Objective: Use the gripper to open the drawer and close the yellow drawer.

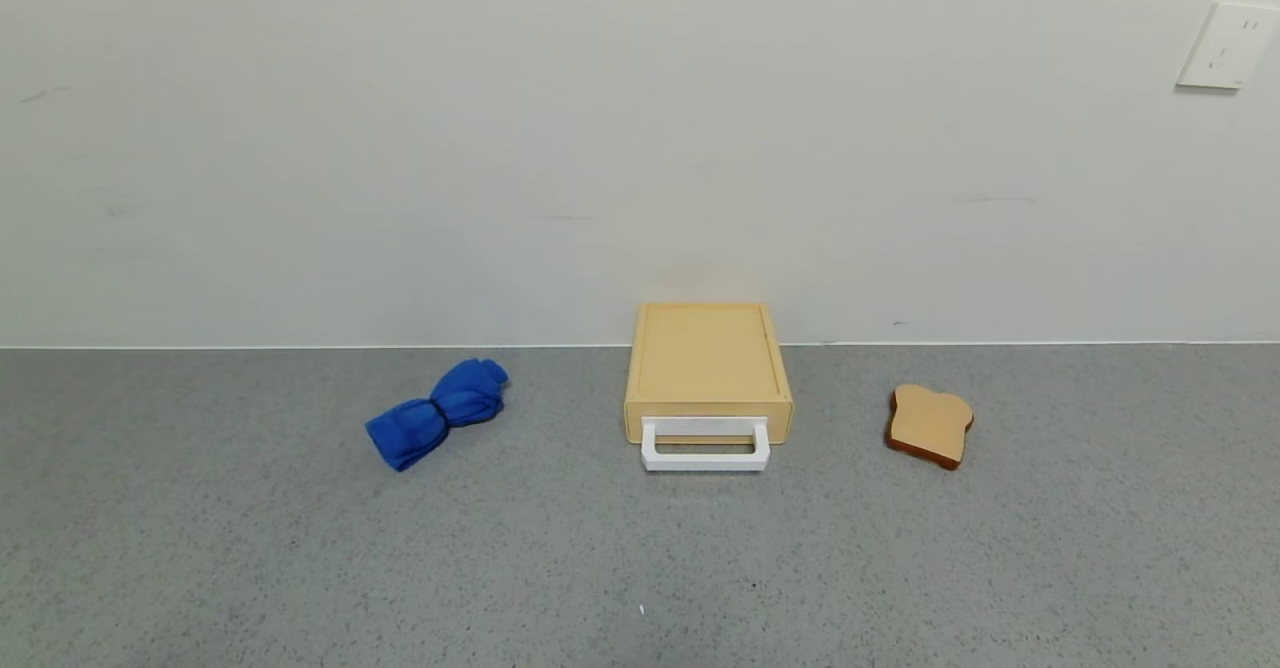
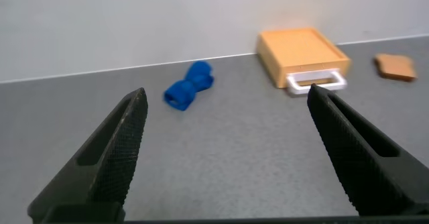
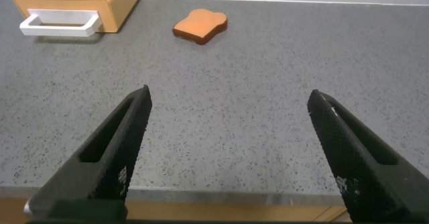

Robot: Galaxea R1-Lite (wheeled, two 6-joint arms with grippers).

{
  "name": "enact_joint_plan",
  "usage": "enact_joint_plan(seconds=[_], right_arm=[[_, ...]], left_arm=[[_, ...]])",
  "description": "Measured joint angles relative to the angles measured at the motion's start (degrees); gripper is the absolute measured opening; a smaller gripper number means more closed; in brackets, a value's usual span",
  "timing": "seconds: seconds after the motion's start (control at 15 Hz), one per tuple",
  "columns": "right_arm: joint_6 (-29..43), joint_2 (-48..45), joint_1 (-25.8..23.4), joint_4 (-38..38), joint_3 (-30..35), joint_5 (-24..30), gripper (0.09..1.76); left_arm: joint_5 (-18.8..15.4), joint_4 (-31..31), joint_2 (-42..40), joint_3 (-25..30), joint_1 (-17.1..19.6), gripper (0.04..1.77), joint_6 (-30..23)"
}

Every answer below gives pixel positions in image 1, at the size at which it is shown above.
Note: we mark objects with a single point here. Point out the toy toast slice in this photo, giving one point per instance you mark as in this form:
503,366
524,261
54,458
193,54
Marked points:
928,426

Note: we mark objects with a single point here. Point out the white wall socket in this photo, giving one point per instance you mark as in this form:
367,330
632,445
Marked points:
1230,45

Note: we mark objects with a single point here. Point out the yellow drawer case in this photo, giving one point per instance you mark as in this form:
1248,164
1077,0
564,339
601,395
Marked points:
705,358

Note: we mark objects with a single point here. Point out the blue rolled cloth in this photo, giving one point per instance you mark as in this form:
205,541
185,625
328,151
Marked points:
420,428

